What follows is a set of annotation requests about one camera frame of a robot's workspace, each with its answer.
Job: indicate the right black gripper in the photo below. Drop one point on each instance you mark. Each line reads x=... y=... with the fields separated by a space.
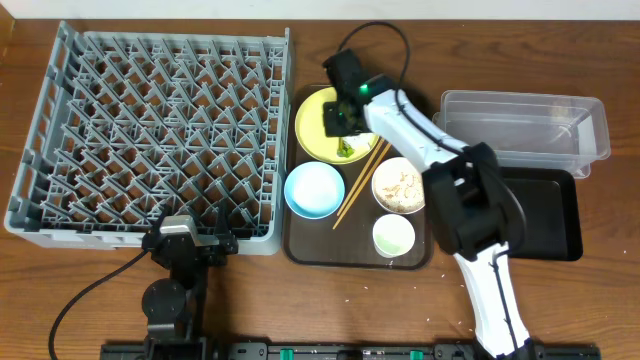
x=332 y=130

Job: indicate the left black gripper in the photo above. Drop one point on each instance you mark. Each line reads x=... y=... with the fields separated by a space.
x=209 y=245

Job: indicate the yellow green snack wrapper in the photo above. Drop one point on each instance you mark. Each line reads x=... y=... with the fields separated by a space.
x=344 y=149

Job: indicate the yellow round plate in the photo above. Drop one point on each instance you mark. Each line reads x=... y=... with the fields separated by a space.
x=310 y=133

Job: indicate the light blue bowl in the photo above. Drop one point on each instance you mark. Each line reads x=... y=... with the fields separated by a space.
x=314 y=190

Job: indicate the white paper cup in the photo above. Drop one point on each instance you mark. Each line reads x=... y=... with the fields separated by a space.
x=393 y=235

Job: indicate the white napkin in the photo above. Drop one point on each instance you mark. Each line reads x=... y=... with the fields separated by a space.
x=361 y=142

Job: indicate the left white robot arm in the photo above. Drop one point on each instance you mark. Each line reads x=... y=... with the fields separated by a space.
x=174 y=306

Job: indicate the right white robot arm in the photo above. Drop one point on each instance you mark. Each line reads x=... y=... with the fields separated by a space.
x=499 y=329

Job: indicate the clear plastic waste bin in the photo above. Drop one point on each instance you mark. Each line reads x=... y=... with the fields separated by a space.
x=530 y=130

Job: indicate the upper wooden chopstick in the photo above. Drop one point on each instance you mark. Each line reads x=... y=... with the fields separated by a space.
x=360 y=177

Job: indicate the wooden chopstick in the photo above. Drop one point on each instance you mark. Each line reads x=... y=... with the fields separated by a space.
x=380 y=156
x=360 y=177

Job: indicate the lower wooden chopstick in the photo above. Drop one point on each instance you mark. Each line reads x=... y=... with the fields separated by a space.
x=380 y=156

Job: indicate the brown serving tray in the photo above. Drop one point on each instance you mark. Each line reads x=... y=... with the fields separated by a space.
x=322 y=242

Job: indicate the grey plastic dish rack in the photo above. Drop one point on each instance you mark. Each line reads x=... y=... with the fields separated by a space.
x=130 y=126

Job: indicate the black plastic tray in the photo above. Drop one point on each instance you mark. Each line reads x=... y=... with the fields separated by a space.
x=534 y=212

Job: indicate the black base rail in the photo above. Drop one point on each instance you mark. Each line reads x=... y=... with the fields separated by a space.
x=261 y=351

